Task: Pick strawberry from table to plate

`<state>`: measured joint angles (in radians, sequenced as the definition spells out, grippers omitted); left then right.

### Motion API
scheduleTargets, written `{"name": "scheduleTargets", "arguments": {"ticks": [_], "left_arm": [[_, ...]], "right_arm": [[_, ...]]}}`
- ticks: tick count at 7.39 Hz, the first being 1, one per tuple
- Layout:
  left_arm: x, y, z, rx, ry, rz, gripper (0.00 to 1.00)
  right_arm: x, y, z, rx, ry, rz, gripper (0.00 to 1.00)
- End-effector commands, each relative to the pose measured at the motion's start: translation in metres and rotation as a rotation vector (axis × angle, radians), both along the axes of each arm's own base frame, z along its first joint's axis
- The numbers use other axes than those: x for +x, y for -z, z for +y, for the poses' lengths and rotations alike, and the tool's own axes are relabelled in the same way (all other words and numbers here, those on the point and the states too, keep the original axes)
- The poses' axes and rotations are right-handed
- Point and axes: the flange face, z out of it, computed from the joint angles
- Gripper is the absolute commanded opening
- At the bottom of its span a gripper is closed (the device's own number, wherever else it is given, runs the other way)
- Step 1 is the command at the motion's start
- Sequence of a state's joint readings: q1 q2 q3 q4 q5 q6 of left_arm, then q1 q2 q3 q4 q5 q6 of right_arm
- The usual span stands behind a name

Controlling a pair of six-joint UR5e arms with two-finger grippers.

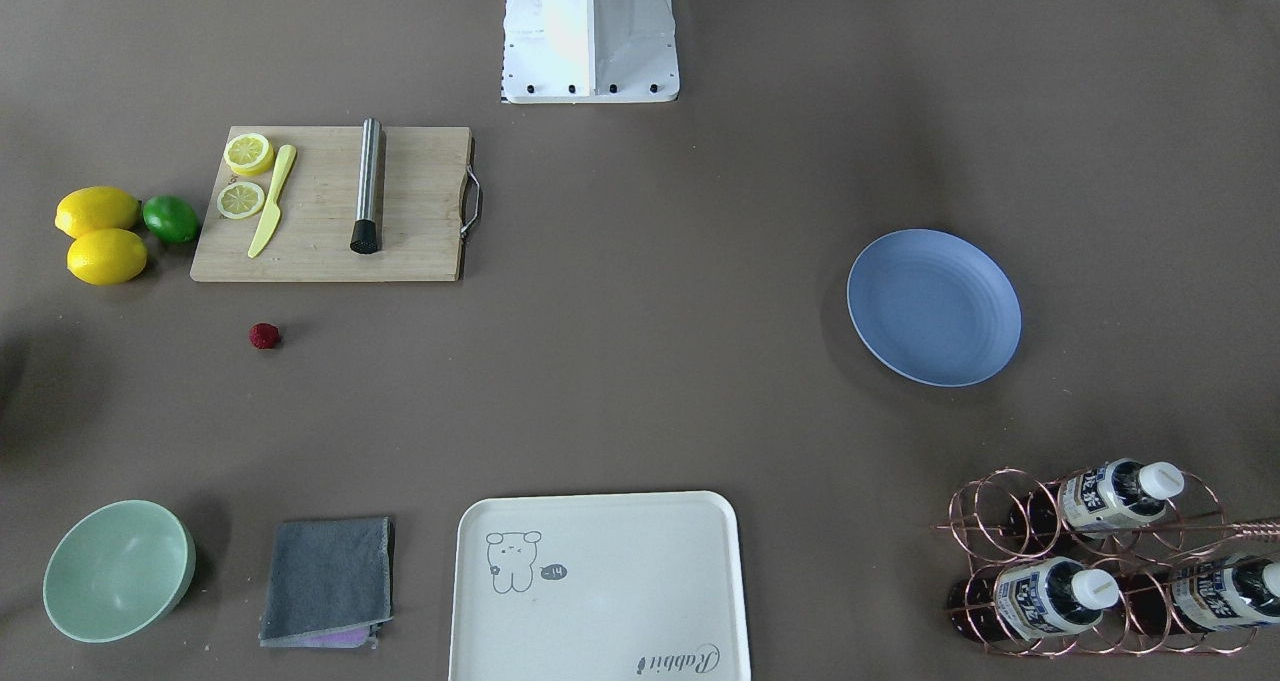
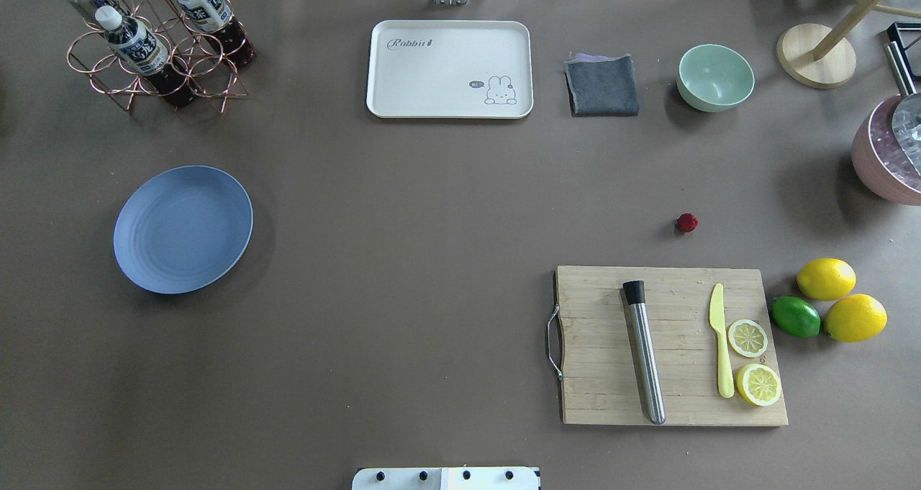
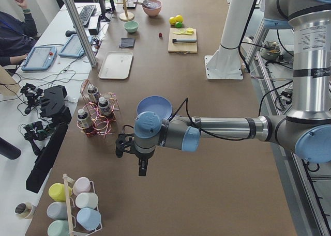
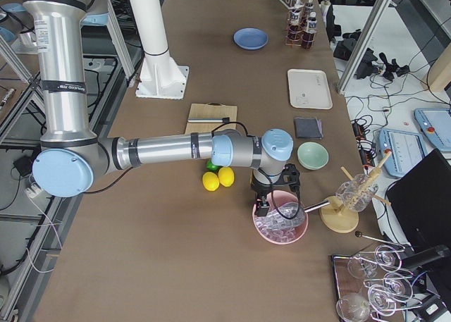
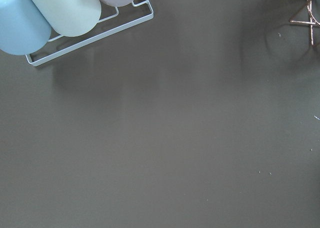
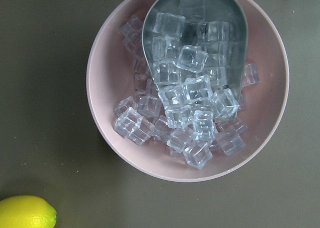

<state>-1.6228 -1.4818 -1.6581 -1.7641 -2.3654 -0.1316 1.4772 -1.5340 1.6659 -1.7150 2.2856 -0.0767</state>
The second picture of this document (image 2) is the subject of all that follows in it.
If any cream rabbit tray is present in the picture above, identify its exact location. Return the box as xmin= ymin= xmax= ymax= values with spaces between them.
xmin=366 ymin=20 xmax=534 ymax=119

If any wooden cutting board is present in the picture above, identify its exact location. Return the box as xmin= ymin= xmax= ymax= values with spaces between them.
xmin=555 ymin=265 xmax=787 ymax=427

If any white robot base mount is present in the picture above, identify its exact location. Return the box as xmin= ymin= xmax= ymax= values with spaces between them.
xmin=351 ymin=466 xmax=542 ymax=489

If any pink ice bucket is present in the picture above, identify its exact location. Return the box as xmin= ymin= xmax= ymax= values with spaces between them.
xmin=851 ymin=41 xmax=920 ymax=206

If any copper wire bottle rack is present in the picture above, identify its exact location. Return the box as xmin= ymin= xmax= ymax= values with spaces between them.
xmin=67 ymin=0 xmax=248 ymax=111

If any yellow plastic knife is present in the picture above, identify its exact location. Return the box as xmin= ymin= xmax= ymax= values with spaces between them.
xmin=708 ymin=283 xmax=735 ymax=399

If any upper lemon slice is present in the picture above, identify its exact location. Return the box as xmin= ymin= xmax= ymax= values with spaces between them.
xmin=727 ymin=319 xmax=769 ymax=358

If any lower lemon half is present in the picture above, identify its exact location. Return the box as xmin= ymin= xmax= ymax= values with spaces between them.
xmin=735 ymin=363 xmax=781 ymax=406

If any red strawberry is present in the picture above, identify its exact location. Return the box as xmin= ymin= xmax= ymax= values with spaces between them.
xmin=676 ymin=212 xmax=699 ymax=233

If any back right tea bottle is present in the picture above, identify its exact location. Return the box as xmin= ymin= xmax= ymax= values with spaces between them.
xmin=177 ymin=0 xmax=255 ymax=69

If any grey folded cloth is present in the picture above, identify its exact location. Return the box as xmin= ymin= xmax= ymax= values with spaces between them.
xmin=564 ymin=53 xmax=640 ymax=117

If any upper whole lemon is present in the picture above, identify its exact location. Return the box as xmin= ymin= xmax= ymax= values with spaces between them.
xmin=796 ymin=258 xmax=856 ymax=301

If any front tea bottle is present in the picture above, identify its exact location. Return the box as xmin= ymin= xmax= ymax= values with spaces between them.
xmin=94 ymin=5 xmax=196 ymax=109

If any lower whole lemon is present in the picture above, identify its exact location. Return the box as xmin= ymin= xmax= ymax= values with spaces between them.
xmin=825 ymin=294 xmax=888 ymax=342

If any steel muddler black tip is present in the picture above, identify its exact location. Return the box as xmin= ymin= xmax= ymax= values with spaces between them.
xmin=622 ymin=280 xmax=666 ymax=425

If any green lime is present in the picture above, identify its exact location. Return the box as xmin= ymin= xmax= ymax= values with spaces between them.
xmin=769 ymin=296 xmax=822 ymax=338

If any whole lemon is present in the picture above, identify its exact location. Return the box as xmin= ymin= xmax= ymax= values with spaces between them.
xmin=796 ymin=258 xmax=856 ymax=301
xmin=825 ymin=294 xmax=888 ymax=342

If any wooden stand with base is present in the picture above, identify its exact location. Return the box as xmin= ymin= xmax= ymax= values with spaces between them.
xmin=776 ymin=0 xmax=920 ymax=89

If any green bowl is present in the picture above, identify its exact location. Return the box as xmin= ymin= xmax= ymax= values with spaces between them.
xmin=676 ymin=44 xmax=756 ymax=113

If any blue round plate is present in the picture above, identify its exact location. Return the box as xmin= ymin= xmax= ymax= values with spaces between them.
xmin=113 ymin=165 xmax=254 ymax=294

